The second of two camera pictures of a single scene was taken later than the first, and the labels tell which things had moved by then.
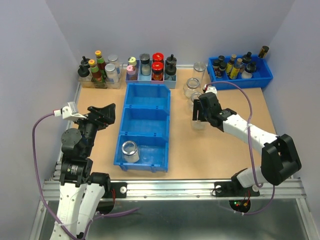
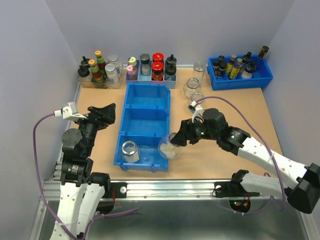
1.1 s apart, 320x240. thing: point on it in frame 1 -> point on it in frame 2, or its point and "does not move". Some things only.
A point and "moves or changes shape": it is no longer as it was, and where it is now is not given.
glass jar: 130,150 does not move
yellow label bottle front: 235,71 does not move
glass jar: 198,125 moves or changes shape
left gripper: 107,115 does not move
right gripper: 197,106 -> 186,132
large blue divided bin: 146,121 does not move
